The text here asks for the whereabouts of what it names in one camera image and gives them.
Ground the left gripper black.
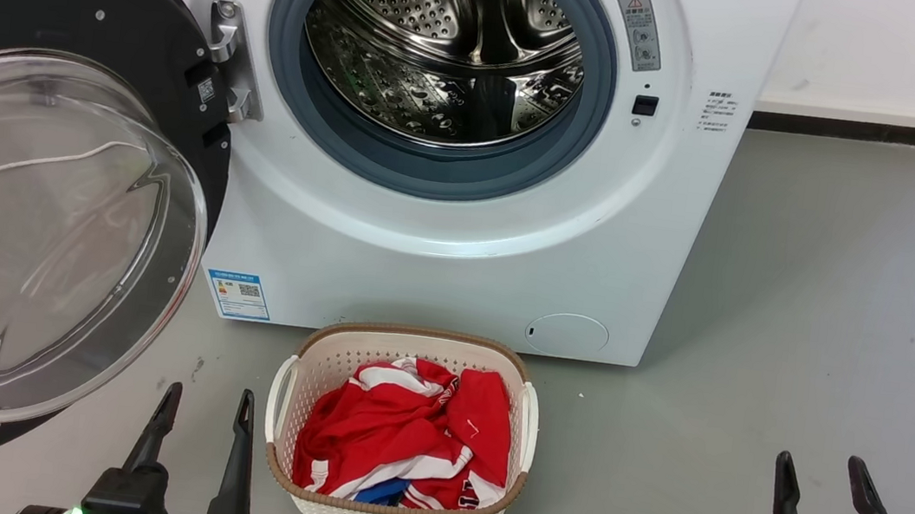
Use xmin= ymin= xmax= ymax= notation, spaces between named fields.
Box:
xmin=16 ymin=363 xmax=266 ymax=514

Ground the black round glass washer door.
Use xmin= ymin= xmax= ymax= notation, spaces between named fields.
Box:
xmin=0 ymin=0 xmax=252 ymax=514

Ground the white front-load washing machine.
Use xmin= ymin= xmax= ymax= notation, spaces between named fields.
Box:
xmin=51 ymin=0 xmax=805 ymax=385

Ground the metal door hinge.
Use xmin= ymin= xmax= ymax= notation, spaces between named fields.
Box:
xmin=196 ymin=0 xmax=278 ymax=128

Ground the blue energy label sticker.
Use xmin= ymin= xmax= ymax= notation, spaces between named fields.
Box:
xmin=202 ymin=268 xmax=277 ymax=324

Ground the blue garment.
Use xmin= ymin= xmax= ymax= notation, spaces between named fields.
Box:
xmin=354 ymin=472 xmax=410 ymax=508

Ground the red and white garment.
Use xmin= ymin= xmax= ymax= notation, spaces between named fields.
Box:
xmin=289 ymin=343 xmax=524 ymax=514

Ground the round white filter cover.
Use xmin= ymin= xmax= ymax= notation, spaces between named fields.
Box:
xmin=522 ymin=308 xmax=613 ymax=364

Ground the small black text sticker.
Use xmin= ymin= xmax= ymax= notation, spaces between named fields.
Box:
xmin=697 ymin=88 xmax=737 ymax=135

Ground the grey warning sticker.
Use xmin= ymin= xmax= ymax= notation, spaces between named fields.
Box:
xmin=608 ymin=0 xmax=671 ymax=76

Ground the white power cable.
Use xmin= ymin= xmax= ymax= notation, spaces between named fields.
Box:
xmin=0 ymin=126 xmax=151 ymax=221

